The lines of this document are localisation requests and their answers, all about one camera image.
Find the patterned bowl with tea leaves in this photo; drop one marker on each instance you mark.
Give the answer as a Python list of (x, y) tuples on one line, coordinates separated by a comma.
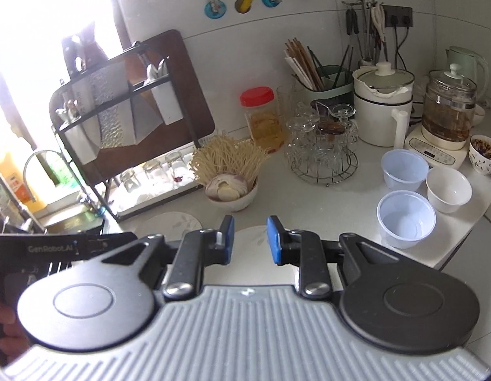
[(483, 154)]

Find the white cutlery holder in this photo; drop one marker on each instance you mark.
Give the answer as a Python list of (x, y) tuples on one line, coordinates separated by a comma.
[(166, 101)]

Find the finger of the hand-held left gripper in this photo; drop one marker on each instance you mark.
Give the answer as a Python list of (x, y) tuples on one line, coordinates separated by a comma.
[(110, 242)]

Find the white kitchen scissors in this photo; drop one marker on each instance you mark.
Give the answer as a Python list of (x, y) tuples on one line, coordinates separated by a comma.
[(378, 20)]

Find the black wall power outlet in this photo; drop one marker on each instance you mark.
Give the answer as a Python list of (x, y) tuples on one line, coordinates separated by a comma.
[(400, 16)]

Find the chrome kitchen faucet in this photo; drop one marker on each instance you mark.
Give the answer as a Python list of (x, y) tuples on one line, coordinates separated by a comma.
[(38, 162)]

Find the bowl of noodles and mushrooms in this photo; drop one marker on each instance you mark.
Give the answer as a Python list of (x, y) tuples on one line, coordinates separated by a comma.
[(225, 154)]

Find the black dish rack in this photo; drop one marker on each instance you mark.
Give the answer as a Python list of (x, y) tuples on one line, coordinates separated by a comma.
[(90, 119)]

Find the patterned steel cleaver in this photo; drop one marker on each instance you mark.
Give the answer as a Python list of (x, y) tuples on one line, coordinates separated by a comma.
[(108, 107)]

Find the hanging utensil stand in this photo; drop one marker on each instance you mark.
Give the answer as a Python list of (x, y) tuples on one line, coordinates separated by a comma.
[(362, 20)]

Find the orange detergent bottle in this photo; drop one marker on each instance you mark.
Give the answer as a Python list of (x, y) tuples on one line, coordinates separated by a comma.
[(17, 182)]

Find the light blue plastic cup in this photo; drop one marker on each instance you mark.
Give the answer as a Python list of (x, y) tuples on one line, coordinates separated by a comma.
[(404, 168)]

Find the bundle of wooden chopsticks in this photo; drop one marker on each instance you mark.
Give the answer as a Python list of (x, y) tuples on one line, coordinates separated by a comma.
[(303, 61)]

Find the amber glass cup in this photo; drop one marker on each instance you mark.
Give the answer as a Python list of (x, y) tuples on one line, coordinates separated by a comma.
[(330, 127)]

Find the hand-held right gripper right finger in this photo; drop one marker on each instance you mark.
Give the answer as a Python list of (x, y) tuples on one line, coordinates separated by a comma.
[(274, 243)]

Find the white drip tray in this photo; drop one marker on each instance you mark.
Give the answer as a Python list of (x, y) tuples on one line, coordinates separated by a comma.
[(150, 200)]

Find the cluster of clear glass cups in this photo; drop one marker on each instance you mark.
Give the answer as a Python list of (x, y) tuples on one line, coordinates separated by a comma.
[(309, 135)]

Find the person's left hand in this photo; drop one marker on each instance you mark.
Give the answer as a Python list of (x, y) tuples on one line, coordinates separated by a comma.
[(5, 329)]

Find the clear drinking glass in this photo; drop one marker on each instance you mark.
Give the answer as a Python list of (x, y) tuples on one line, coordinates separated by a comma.
[(152, 170), (176, 163), (128, 180)]

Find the red-lidded plastic jar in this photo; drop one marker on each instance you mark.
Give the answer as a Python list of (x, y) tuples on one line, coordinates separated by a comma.
[(263, 119)]

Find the translucent plastic bowl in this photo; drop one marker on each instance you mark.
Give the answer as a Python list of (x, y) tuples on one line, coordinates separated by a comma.
[(406, 218)]

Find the glass health kettle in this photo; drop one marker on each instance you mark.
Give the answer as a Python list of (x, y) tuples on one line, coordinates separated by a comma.
[(444, 119)]

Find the white bowl with garlic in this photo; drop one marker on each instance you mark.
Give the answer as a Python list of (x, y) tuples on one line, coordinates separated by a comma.
[(233, 202)]

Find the white leaf-print plate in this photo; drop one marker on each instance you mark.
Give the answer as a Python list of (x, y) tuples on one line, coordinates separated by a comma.
[(170, 222), (253, 234)]

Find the brown cutting board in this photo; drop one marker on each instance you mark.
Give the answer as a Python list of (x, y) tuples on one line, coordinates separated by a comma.
[(193, 99)]

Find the white ceramic bowl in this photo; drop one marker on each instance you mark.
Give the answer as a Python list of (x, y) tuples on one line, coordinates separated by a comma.
[(448, 190)]

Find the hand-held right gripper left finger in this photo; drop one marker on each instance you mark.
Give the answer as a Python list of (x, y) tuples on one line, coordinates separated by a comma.
[(229, 240)]

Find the white electric cooking pot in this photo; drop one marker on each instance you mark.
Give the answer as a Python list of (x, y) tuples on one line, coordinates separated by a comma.
[(382, 111)]

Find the green and white chopstick holder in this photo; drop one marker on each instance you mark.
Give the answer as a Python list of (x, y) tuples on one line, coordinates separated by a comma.
[(332, 87)]

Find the glass lid with green knob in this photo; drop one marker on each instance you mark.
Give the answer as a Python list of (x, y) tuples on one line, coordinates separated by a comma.
[(466, 61)]

